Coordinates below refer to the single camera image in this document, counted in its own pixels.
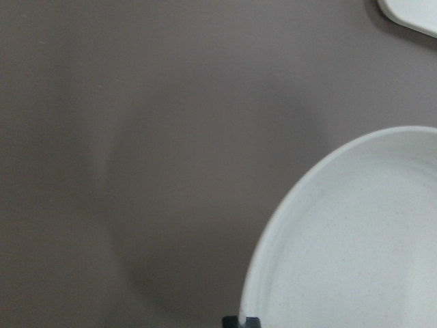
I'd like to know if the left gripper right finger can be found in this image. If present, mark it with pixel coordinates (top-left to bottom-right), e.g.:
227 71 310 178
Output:
244 317 262 328

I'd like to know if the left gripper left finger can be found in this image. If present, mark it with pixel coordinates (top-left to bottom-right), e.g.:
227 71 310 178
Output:
222 316 240 328

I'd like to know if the round white plate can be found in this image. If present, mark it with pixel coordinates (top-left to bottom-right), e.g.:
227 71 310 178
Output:
238 126 436 327

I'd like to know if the cream rabbit tray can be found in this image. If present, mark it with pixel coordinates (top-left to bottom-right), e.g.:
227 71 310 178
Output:
377 0 437 38

